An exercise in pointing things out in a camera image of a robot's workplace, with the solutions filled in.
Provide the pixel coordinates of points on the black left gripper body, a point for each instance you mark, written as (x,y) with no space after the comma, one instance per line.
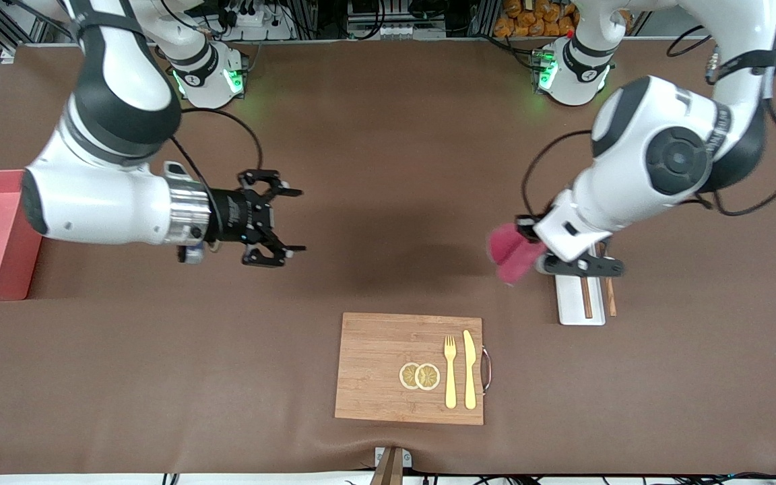
(527,225)

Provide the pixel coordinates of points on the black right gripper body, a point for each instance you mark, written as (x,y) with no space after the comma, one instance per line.
(229,215)

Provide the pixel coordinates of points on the red cloth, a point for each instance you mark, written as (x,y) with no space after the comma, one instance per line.
(512,259)

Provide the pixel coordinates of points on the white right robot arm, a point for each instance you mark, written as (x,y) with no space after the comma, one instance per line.
(105,195)

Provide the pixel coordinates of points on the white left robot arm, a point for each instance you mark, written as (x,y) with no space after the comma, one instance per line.
(671,162)

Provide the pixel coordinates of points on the white rectangular rack tray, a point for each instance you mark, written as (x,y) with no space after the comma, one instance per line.
(568,303)

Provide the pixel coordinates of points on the wooden rod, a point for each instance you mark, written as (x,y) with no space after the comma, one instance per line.
(587,300)
(611,300)

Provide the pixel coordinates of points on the brown table mat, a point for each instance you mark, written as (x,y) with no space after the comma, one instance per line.
(388,135)

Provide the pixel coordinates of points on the yellow plastic knife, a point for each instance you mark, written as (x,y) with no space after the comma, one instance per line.
(469,370)

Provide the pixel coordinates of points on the bamboo cutting board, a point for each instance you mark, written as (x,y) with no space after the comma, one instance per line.
(374,370)

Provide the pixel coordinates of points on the yellow plastic fork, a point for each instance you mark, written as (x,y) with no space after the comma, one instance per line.
(450,384)

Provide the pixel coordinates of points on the lemon slice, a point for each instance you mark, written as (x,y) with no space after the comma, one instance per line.
(407,376)
(428,377)

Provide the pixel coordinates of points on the white long power strip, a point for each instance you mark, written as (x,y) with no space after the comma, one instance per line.
(398,31)

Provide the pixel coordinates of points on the orange snack bag pile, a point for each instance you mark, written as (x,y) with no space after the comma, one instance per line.
(536,17)

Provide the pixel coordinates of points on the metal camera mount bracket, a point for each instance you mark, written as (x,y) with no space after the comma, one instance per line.
(390,465)

